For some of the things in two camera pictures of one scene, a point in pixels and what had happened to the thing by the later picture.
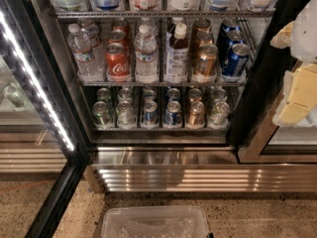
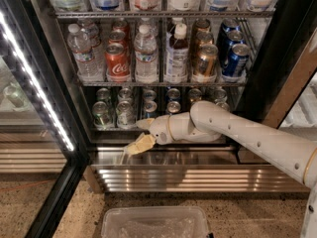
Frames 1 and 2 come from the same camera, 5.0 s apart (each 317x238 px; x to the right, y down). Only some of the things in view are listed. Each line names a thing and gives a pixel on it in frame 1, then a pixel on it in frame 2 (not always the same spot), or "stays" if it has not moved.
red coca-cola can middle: x=118 y=37 stays
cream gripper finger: x=281 y=40 → x=145 y=123
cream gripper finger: x=299 y=97 → x=142 y=144
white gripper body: x=306 y=39 → x=159 y=129
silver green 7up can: x=126 y=114 stays
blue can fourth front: x=173 y=113 stays
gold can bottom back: x=194 y=95 stays
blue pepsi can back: x=149 y=94 stays
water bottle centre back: x=153 y=27 stays
